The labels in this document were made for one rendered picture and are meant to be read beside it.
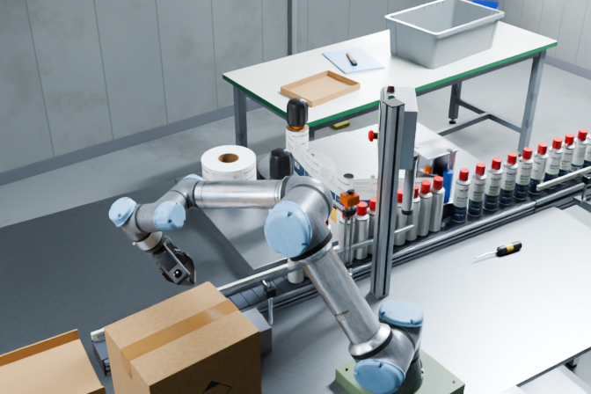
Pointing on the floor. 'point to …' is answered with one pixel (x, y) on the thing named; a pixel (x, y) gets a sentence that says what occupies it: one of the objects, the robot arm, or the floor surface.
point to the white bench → (295, 69)
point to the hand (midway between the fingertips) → (193, 282)
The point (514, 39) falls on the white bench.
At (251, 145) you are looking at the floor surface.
